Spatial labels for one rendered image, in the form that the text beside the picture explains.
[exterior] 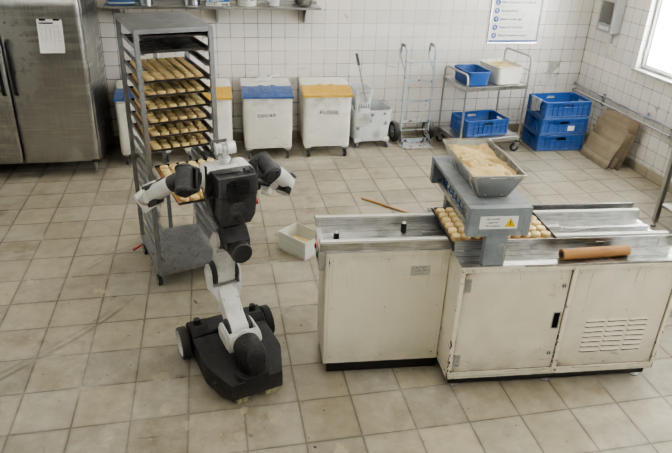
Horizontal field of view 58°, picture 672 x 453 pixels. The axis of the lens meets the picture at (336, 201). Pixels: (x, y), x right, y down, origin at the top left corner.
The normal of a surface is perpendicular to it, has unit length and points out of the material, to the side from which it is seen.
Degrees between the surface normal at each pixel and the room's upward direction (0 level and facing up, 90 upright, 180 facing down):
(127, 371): 0
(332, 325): 90
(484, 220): 90
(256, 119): 92
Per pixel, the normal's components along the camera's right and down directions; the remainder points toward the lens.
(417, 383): 0.04, -0.90
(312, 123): 0.11, 0.46
